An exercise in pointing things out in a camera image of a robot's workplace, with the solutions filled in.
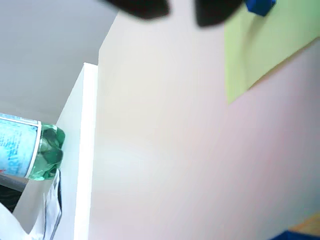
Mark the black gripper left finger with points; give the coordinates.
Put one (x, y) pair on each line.
(145, 8)

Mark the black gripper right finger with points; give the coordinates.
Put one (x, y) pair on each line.
(215, 12)

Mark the green paper square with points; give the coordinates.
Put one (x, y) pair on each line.
(275, 50)

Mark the orange paper square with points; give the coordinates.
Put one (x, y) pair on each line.
(310, 225)

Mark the small blue cube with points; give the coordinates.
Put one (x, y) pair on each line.
(260, 6)

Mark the white side board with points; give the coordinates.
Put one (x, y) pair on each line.
(82, 150)

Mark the green plastic bottle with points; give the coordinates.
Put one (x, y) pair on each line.
(20, 145)

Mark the white plastic bag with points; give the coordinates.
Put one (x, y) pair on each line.
(37, 205)

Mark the large blue cube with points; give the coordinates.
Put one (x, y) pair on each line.
(300, 236)

